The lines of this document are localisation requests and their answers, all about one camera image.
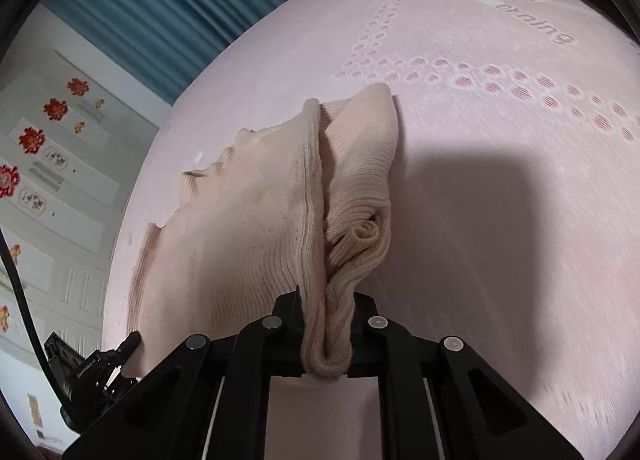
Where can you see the red paper decoration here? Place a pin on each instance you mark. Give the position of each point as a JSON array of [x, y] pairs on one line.
[[55, 109], [78, 87], [31, 140], [7, 180]]

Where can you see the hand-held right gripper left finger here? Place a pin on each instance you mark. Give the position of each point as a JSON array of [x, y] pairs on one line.
[[290, 312]]

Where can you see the pink bed mattress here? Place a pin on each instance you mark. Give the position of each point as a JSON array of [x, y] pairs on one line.
[[475, 164]]

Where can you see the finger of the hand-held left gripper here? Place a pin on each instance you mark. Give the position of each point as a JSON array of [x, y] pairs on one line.
[[127, 346]]

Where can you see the white wardrobe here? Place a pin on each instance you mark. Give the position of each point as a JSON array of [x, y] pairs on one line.
[[75, 215]]

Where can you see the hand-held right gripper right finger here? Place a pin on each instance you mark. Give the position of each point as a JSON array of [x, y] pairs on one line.
[[362, 312]]

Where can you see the beige knit sweater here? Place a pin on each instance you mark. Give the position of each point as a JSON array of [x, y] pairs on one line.
[[260, 220]]

